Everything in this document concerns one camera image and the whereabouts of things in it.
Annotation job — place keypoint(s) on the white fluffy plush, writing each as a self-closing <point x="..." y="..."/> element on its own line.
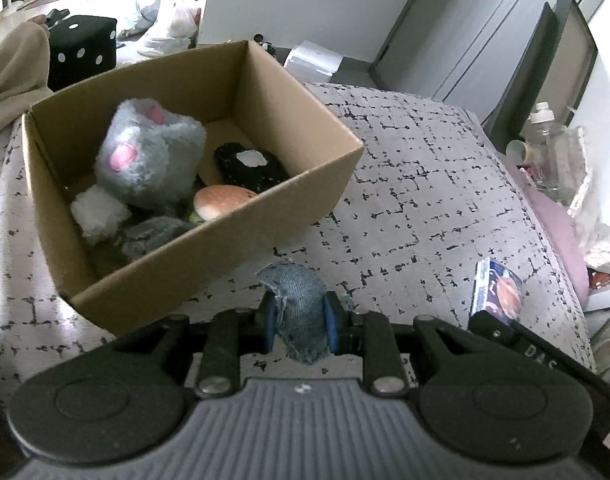
<point x="97" y="212"/>

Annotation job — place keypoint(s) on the black plush with white patch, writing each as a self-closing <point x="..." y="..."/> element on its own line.
<point x="265" y="172"/>

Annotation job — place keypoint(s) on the paper cup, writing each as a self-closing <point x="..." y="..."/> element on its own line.
<point x="519" y="152"/>

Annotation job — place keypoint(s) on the black slippers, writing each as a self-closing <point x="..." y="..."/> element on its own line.
<point x="57" y="16"/>

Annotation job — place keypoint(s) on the clear plastic bottle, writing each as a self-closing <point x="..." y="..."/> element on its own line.
<point x="542" y="130"/>

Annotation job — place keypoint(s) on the grey patterned bedspread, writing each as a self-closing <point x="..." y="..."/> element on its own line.
<point x="425" y="195"/>

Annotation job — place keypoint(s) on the crumpled white plastic bag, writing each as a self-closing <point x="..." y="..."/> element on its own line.
<point x="605" y="250"/>

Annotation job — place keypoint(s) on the black dice cube stool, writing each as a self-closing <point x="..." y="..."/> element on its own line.
<point x="82" y="52"/>

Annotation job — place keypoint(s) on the grey fuzzy plush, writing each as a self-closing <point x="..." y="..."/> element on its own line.
<point x="152" y="237"/>

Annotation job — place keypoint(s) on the grey door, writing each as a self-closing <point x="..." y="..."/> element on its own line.
<point x="465" y="25"/>

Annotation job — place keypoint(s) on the pink pillow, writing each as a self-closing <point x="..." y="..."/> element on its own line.
<point x="560" y="230"/>

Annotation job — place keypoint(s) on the black tripod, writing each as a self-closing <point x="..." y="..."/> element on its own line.
<point x="266" y="44"/>

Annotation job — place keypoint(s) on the burger plush toy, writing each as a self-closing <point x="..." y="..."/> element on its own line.
<point x="220" y="200"/>

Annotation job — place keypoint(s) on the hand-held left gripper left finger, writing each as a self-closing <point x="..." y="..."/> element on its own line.
<point x="268" y="327"/>

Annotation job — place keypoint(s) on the brown cardboard box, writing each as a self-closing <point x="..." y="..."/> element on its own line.
<point x="280" y="120"/>

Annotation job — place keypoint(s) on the white foam box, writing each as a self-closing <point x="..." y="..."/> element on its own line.
<point x="312" y="60"/>

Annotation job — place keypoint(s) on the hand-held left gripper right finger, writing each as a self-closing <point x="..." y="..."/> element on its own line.
<point x="331" y="325"/>

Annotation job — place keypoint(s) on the beige cloth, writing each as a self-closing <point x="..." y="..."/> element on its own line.
<point x="12" y="75"/>

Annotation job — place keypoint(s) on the denim fabric pouch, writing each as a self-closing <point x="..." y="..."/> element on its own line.
<point x="300" y="300"/>

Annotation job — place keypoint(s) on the dark framed board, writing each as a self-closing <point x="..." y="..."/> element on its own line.
<point x="545" y="75"/>

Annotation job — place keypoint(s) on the small printed card box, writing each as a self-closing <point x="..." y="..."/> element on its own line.
<point x="500" y="292"/>

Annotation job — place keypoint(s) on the grey-blue plush with pink patches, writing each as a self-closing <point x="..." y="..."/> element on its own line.
<point x="155" y="155"/>

